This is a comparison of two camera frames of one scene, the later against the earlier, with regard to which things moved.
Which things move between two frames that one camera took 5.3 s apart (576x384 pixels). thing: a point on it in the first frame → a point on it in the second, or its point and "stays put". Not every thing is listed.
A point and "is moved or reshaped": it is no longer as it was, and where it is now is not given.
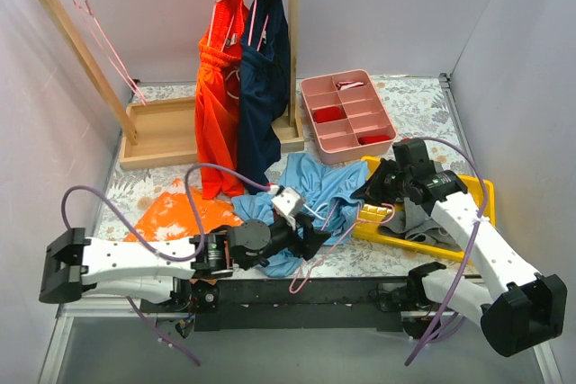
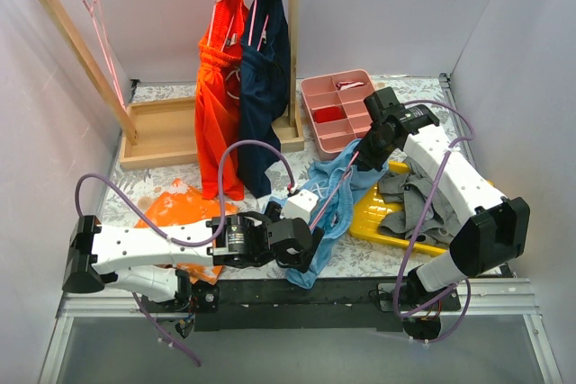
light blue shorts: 326,190 is moved or reshaped
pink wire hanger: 307,270 → 335,189
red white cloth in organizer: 346,84 stays put
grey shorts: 409,220 stays put
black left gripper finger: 313,239 stays put
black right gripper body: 383,181 → 364,156
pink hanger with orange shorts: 214,7 stays put
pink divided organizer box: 346,113 stays put
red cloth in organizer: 327,114 stays put
